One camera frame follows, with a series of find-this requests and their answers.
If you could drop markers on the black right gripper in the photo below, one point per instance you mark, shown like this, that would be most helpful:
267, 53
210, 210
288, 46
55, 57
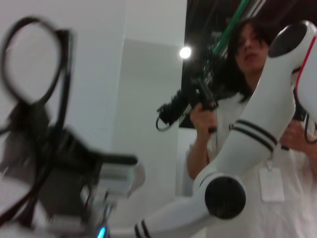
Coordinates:
27, 153

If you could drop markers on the black glasses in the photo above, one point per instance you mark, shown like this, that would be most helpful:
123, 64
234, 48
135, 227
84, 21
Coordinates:
66, 64

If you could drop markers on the person's right forearm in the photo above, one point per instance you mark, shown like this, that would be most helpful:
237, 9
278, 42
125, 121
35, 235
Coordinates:
198, 153

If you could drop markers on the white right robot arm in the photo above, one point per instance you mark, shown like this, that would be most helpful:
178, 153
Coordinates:
260, 111

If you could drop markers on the person's right hand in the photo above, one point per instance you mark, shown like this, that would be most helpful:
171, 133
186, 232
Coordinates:
204, 119

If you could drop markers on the person's left hand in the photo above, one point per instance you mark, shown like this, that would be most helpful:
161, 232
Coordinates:
297, 136

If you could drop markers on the round ceiling lamp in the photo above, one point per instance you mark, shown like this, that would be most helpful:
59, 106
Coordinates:
185, 52

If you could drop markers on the white id badge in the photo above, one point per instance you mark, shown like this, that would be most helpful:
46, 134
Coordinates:
271, 181

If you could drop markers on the person in white shirt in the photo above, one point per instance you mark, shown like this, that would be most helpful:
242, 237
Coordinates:
250, 49

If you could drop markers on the white robot torso shell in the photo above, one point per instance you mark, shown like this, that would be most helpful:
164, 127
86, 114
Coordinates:
308, 81

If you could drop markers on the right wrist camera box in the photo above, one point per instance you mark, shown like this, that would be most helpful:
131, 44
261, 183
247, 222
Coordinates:
74, 158

